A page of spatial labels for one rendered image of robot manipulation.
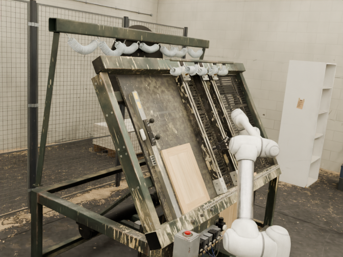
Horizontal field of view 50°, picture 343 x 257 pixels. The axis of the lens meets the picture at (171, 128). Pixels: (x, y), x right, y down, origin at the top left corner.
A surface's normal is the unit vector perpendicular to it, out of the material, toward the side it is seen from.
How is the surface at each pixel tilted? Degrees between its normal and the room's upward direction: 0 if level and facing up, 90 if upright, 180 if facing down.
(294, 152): 90
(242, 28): 90
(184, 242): 90
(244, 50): 90
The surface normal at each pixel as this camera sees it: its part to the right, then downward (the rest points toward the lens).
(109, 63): 0.73, -0.34
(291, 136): -0.62, 0.11
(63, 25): 0.81, 0.18
